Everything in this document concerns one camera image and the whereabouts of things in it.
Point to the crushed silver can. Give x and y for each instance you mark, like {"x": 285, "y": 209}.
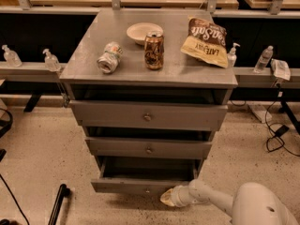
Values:
{"x": 110, "y": 59}

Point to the brown chip bag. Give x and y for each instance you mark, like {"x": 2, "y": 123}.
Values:
{"x": 206, "y": 41}

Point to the grey bottom drawer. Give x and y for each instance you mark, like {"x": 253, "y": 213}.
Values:
{"x": 144, "y": 175}

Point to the grey drawer cabinet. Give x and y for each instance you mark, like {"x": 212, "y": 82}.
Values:
{"x": 182, "y": 79}

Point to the grey top drawer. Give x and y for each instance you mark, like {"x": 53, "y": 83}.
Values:
{"x": 117, "y": 114}

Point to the white pump bottle right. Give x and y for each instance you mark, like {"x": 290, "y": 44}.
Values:
{"x": 231, "y": 55}

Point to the black chair base left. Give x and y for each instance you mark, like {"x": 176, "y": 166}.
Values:
{"x": 5, "y": 126}

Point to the grey drawer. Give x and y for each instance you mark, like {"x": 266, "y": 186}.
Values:
{"x": 147, "y": 148}
{"x": 117, "y": 114}
{"x": 144, "y": 175}

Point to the clear sanitizer bottle far left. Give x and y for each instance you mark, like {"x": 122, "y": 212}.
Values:
{"x": 11, "y": 57}

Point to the clear sanitizer bottle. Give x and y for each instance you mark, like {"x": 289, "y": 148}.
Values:
{"x": 51, "y": 61}
{"x": 11, "y": 57}

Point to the clear water bottle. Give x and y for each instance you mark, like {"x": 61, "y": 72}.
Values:
{"x": 264, "y": 59}

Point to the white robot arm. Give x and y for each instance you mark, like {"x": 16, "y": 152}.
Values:
{"x": 251, "y": 204}

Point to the brown soda can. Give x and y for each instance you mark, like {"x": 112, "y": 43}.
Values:
{"x": 154, "y": 50}

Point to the crumpled white paper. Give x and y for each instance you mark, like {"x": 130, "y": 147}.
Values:
{"x": 280, "y": 69}

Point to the grey middle drawer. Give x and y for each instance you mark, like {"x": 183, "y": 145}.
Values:
{"x": 147, "y": 148}

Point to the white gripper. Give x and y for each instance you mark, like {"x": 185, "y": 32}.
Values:
{"x": 180, "y": 195}

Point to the white paper bowl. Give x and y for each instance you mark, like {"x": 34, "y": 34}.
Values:
{"x": 138, "y": 31}

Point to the black pole on floor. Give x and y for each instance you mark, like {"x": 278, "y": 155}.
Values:
{"x": 63, "y": 192}

